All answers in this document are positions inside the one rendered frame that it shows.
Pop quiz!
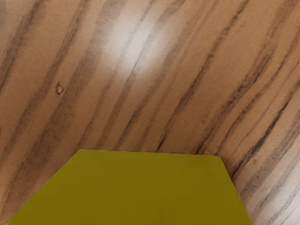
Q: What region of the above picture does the olive yellow block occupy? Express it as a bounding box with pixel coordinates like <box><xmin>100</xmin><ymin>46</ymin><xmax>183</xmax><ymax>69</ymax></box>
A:
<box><xmin>4</xmin><ymin>149</ymin><xmax>253</xmax><ymax>225</ymax></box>

